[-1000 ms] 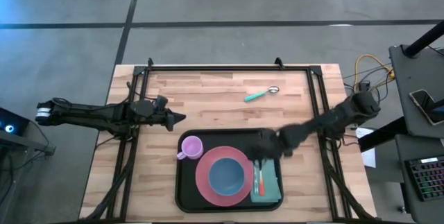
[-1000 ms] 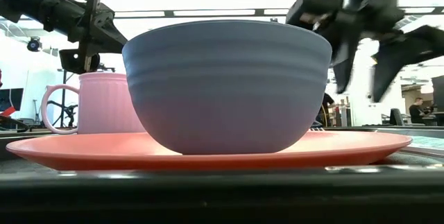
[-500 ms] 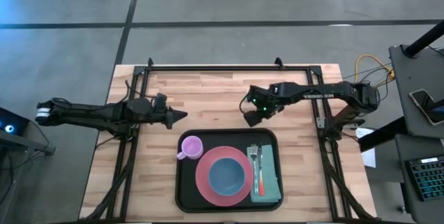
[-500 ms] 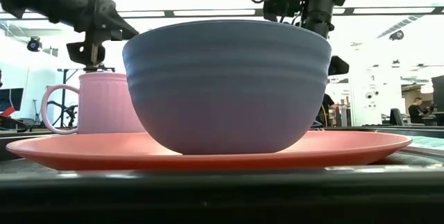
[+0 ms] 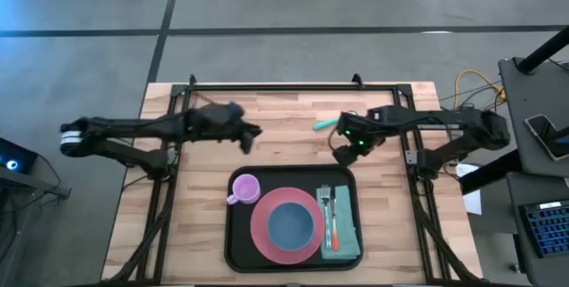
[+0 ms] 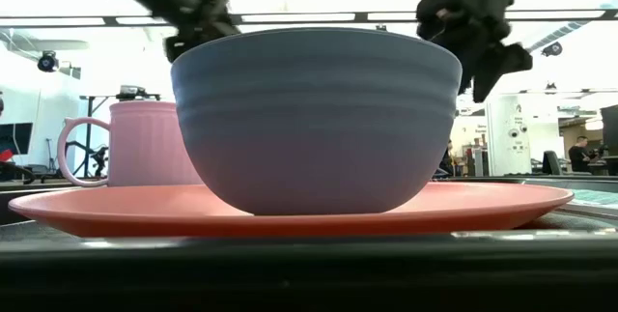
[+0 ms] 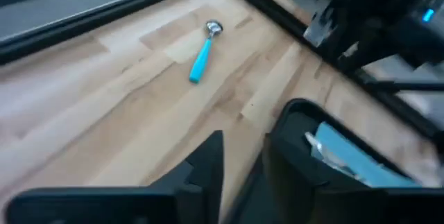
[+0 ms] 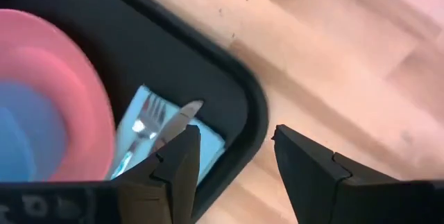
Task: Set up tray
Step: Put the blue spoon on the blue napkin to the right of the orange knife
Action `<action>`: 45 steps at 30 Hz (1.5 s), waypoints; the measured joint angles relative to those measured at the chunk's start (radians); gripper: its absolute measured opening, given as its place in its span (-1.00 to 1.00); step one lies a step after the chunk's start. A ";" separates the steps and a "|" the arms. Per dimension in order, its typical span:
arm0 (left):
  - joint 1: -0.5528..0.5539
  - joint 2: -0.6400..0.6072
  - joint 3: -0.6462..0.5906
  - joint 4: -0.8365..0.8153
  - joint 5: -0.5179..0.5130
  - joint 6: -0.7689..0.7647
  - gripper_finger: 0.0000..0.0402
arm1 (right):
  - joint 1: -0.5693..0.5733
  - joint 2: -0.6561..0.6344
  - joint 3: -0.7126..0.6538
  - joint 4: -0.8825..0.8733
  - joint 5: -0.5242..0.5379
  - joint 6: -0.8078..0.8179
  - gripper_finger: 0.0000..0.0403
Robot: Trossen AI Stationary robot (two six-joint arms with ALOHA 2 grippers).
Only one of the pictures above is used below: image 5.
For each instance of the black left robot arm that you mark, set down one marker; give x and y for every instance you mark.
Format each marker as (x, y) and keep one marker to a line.
(133, 127)

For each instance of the grey desk under keyboard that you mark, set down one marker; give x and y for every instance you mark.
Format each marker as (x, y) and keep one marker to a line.
(515, 233)

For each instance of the blue bowl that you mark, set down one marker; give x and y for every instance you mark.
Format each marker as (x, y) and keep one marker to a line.
(290, 227)

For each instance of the white paper sheet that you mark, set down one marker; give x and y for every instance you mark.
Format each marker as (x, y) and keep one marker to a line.
(473, 200)

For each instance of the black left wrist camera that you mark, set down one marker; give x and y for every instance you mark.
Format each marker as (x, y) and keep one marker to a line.
(233, 110)

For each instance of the black smartphone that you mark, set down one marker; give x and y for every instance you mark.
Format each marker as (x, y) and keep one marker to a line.
(544, 133)

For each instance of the keyboard with blue backlight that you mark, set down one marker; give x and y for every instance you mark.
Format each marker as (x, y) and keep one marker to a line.
(549, 229)

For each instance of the black plastic tray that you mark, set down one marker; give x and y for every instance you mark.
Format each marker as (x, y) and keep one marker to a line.
(240, 242)

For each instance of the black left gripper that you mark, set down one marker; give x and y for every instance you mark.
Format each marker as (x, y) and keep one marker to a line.
(229, 128)

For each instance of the grey side desk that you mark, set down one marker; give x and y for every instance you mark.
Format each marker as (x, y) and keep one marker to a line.
(524, 100)

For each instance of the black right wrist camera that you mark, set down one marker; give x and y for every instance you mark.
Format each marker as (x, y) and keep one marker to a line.
(380, 114)

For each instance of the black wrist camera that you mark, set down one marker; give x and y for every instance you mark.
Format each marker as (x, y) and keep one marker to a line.
(380, 114)
(233, 110)

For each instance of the black aluminium table frame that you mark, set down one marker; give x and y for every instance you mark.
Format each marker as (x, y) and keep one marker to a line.
(289, 87)

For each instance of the pink mug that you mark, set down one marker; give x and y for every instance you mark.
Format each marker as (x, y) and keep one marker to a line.
(245, 188)

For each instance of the black stand pole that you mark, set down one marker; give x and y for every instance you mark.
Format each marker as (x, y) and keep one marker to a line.
(544, 51)

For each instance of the teal cloth napkin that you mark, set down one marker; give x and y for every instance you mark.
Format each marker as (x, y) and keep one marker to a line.
(349, 229)

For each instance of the black box with blue light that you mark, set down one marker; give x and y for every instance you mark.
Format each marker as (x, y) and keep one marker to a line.
(15, 156)

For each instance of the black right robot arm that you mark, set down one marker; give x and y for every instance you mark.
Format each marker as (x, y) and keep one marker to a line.
(462, 131)

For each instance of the pink plate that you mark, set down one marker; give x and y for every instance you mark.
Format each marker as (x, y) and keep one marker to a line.
(262, 233)

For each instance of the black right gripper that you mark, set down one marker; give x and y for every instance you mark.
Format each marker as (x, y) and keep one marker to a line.
(369, 131)

